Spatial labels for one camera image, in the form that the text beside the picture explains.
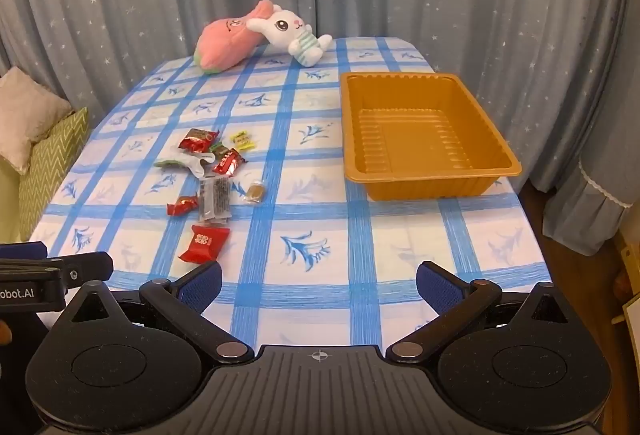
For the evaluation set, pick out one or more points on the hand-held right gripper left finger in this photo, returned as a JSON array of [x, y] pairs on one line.
[[202, 287]]

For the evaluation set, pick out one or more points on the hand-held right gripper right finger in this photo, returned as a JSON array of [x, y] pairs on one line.
[[437, 287]]

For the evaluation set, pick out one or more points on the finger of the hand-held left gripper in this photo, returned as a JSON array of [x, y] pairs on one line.
[[22, 251], [87, 267]]

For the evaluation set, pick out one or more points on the small red candy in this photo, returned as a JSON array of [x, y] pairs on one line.
[[181, 206]]

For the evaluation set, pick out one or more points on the clear packet with dark snack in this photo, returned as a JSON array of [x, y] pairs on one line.
[[215, 200]]

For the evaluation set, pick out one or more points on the small brown candy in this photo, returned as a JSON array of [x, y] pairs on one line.
[[255, 191]]

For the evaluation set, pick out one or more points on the white snack pouch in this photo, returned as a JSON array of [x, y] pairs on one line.
[[182, 162]]

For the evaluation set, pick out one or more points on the green and red candy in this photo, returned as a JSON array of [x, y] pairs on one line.
[[218, 148]]

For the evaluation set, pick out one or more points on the brown plastic tray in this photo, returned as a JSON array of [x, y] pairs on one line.
[[415, 145]]

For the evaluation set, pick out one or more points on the large red snack packet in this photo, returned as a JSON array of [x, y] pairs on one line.
[[197, 140]]

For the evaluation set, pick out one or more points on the yellow candy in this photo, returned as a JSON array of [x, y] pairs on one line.
[[242, 140]]

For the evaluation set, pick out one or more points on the person's left hand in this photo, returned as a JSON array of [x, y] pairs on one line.
[[4, 332]]

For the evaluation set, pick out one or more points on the pale green sofa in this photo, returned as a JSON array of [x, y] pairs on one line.
[[9, 200]]

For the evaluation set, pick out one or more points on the green zigzag cushion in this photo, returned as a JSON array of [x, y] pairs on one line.
[[50, 165]]

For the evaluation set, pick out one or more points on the blue checked tablecloth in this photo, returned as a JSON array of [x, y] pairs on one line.
[[310, 215]]

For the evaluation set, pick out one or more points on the beige pillow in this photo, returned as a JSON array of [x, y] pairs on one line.
[[27, 115]]

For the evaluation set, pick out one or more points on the grey lace-trimmed cloth cover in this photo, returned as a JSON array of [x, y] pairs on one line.
[[595, 215]]

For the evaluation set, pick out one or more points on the pink plush toy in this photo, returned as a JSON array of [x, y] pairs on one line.
[[225, 45]]

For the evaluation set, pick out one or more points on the white bunny plush toy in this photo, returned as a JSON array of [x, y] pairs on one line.
[[285, 27]]

